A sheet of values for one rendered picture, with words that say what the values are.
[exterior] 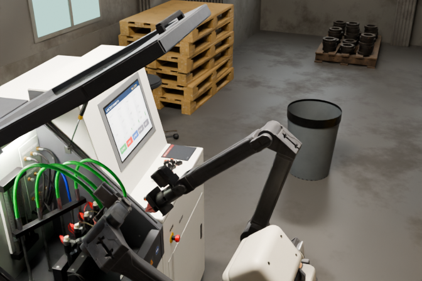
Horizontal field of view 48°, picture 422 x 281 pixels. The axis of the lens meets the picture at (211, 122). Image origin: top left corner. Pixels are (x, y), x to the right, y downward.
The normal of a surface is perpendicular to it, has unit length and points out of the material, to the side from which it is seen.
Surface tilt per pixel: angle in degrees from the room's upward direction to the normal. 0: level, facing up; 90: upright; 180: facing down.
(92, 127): 76
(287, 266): 48
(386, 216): 0
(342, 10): 90
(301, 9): 90
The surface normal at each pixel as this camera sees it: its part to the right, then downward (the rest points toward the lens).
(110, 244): -0.44, -0.48
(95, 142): 0.94, -0.11
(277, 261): 0.68, -0.49
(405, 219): 0.00, -0.90
